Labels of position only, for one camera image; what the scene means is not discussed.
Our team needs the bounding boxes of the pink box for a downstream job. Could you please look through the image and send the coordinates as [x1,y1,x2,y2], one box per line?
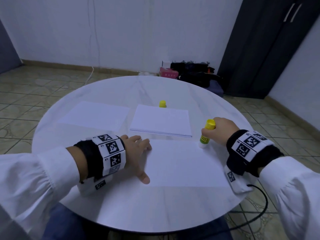
[159,67,180,79]

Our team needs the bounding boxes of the black wardrobe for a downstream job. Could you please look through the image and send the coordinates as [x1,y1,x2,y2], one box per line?
[217,0,320,99]

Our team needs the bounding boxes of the black wristband with markers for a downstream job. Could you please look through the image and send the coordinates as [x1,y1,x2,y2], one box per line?
[73,133,127,180]
[226,129,285,176]

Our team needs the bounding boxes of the person's left hand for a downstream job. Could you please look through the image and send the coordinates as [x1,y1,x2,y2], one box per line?
[120,135,152,185]

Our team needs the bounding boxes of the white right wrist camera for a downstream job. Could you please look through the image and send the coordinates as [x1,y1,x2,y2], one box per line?
[222,165,256,194]

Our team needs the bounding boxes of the yellow glue stick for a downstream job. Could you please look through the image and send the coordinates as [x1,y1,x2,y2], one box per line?
[199,119,217,148]

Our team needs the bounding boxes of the person's left forearm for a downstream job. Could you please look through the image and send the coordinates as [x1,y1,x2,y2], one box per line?
[0,145,90,240]

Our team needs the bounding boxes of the person's legs in blue jeans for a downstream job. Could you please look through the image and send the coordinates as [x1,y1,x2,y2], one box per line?
[42,203,233,240]

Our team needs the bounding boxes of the person's right hand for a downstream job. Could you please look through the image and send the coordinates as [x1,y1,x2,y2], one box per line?
[201,117,241,147]

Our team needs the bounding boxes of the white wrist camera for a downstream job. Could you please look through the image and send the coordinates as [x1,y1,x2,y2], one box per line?
[77,175,117,197]
[222,165,256,194]

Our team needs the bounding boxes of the black right camera cable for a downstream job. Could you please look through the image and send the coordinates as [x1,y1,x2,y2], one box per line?
[212,184,269,235]

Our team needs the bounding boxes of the blue suitcase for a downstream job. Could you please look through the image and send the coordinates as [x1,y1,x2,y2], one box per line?
[207,80,225,97]

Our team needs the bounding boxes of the black left wristband with markers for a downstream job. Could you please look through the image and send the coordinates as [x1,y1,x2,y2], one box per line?
[73,133,127,180]

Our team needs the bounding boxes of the white paper stack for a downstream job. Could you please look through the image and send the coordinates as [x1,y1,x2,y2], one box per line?
[59,101,131,131]

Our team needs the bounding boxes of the person's right forearm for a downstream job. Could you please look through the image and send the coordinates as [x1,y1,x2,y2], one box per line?
[257,156,320,240]

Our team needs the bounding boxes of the white wall cable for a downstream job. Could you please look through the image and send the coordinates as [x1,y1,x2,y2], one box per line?
[85,0,100,84]

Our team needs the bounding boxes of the grey door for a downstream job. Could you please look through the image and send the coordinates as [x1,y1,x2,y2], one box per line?
[0,20,23,75]

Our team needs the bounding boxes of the black right wristband with markers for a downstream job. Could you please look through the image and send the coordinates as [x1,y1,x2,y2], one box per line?
[226,129,285,176]

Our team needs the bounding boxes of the single white paper sheet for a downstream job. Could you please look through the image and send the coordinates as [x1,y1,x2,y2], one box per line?
[129,104,193,138]
[132,139,230,188]

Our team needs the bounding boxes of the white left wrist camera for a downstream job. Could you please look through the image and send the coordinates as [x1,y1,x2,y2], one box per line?
[77,175,117,197]

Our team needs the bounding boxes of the black bag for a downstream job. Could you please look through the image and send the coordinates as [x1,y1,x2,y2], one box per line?
[170,61,221,88]

